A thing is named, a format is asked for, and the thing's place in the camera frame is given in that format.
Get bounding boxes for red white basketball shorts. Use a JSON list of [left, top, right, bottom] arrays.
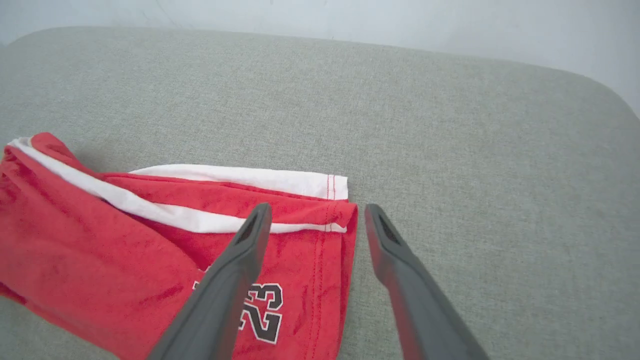
[[0, 132, 359, 360]]

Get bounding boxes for grey fabric sofa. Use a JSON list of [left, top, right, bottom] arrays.
[[0, 26, 640, 360]]

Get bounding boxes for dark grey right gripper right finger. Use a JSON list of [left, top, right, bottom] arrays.
[[363, 203, 492, 360]]

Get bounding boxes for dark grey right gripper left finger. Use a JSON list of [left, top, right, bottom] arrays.
[[146, 202, 274, 360]]

